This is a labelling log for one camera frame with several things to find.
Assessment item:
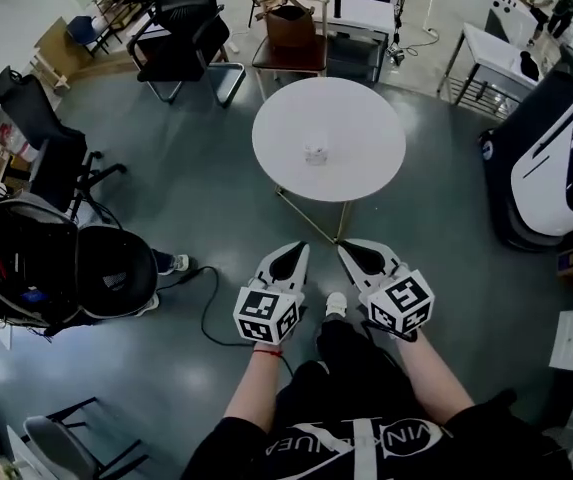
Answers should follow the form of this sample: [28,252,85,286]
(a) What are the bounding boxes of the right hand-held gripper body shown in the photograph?
[365,262,436,342]

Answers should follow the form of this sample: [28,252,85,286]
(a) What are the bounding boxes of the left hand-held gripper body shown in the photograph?
[233,273,307,345]

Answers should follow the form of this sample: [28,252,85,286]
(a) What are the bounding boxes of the person's right forearm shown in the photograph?
[395,330,475,427]

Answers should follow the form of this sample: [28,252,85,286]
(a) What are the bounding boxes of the person's left forearm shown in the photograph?
[223,346,285,434]

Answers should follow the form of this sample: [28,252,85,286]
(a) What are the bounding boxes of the person's right white shoe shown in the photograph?
[324,291,348,317]

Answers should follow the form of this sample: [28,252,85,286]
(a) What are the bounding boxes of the person's black trousers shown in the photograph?
[275,317,422,424]

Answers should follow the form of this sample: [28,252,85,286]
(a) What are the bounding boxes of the person's black printed t-shirt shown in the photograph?
[180,390,573,480]

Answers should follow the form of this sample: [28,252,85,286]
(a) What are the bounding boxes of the round white table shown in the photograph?
[251,76,408,245]

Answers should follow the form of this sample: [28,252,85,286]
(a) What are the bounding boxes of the large black white machine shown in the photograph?
[478,45,573,254]

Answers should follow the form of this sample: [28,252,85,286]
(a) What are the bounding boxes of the wooden chair brown seat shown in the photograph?
[251,0,331,102]

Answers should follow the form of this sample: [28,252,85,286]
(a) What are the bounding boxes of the white table metal rack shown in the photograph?
[435,21,552,119]

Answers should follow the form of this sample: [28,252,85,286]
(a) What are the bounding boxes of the black mesh cantilever chair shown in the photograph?
[126,0,247,109]

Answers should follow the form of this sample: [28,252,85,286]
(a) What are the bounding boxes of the black pouch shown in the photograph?
[519,50,540,80]

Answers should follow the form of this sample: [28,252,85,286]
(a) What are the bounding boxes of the brown leather handbag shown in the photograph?
[258,0,317,49]

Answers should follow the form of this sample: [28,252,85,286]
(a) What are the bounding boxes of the black wheeled office chair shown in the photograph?
[0,65,128,222]

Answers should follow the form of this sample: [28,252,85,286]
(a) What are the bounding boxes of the white rectangular table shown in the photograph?
[313,0,402,87]

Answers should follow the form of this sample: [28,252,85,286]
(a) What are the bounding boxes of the white bag red print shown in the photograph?
[0,120,37,162]

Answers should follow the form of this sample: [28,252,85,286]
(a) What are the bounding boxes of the small wooden rack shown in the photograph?
[30,50,72,94]

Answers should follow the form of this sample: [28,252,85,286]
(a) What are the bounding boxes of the white panel black dots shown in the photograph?
[483,0,540,47]

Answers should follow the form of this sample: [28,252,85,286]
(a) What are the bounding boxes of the blue chair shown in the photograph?
[65,15,112,59]

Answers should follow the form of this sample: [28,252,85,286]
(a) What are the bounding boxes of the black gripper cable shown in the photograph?
[360,320,420,369]

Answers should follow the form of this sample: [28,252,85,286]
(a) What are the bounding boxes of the black floor power cable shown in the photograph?
[158,266,257,349]

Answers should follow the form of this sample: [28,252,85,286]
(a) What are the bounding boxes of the white power strip with cable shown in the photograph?
[395,26,440,59]

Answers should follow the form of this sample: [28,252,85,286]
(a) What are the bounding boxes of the grey chair black frame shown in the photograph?
[20,396,150,480]

